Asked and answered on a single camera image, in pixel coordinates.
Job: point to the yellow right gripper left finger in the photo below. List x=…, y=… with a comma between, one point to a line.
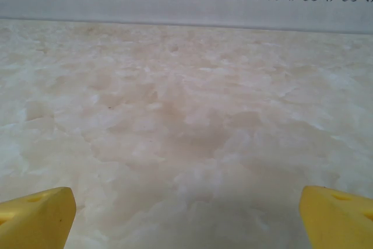
x=35, y=220

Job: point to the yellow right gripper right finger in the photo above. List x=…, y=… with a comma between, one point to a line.
x=338, y=220

